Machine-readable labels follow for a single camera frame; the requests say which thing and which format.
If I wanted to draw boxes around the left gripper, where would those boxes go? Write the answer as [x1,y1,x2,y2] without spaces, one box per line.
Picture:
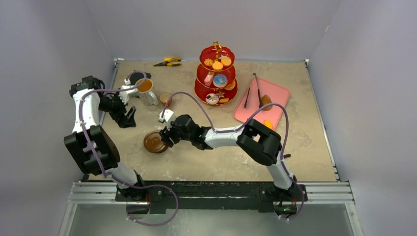
[98,88,136,128]

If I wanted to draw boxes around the square cracker cookie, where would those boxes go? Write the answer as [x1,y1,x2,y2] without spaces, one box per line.
[219,98,229,103]

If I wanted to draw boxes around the pink cake slice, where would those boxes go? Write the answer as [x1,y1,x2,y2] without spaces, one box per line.
[204,71,214,87]

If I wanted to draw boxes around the red three-tier cake stand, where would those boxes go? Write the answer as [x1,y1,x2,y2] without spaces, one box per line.
[194,41,238,106]

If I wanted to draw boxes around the blue frosted donut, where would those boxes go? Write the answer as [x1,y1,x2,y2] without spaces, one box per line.
[212,74,228,88]

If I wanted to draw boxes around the yellow frosted donut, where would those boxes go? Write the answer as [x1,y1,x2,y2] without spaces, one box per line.
[224,80,236,90]

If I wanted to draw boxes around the round orange cookie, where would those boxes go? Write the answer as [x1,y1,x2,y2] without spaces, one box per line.
[212,60,224,71]

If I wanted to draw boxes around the orange flower cookie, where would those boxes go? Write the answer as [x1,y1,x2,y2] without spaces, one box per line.
[204,58,214,67]

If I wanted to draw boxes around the pink serving tray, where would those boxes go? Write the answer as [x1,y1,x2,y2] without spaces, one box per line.
[233,78,290,129]

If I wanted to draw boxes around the round cracker cookie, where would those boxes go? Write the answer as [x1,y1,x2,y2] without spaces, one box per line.
[220,57,232,67]

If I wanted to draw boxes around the metal tongs black tips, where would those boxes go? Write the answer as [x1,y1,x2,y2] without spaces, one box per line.
[243,72,265,110]

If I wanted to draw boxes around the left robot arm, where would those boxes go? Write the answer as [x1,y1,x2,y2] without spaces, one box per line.
[64,76,147,201]

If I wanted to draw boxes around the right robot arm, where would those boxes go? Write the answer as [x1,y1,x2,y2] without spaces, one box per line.
[158,110,296,200]

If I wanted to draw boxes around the white mug with tea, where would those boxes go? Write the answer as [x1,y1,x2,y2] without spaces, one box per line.
[136,78,159,106]

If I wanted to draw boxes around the black square mat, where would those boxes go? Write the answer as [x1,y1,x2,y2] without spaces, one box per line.
[129,71,151,84]

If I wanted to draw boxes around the small brown cup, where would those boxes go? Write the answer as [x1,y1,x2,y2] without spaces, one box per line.
[159,92,173,108]

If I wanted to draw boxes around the yellow black pliers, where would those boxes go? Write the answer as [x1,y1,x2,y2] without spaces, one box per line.
[153,58,182,67]

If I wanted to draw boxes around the orange fish cookie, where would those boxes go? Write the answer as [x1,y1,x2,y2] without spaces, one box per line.
[263,119,273,129]

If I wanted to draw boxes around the brown croissant pastry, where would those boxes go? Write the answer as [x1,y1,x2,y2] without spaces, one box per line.
[261,94,273,111]

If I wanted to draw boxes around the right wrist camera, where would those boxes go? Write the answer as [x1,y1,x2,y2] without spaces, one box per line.
[158,109,176,125]

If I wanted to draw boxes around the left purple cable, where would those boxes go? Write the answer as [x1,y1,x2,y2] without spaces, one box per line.
[80,71,179,228]

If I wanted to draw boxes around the black base frame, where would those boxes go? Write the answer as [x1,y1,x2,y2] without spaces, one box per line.
[115,180,308,214]

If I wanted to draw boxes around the aluminium rail frame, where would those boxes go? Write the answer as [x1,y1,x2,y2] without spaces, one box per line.
[66,59,356,206]

